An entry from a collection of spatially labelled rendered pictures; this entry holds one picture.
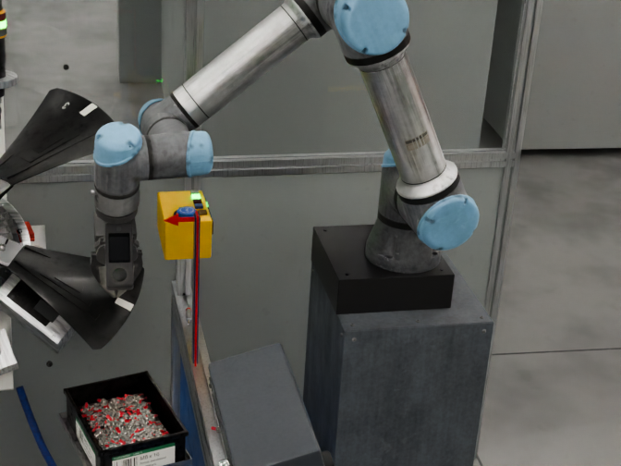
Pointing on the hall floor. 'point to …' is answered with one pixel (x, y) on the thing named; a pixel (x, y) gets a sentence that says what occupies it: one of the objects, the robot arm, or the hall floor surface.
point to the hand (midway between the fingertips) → (115, 294)
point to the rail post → (175, 371)
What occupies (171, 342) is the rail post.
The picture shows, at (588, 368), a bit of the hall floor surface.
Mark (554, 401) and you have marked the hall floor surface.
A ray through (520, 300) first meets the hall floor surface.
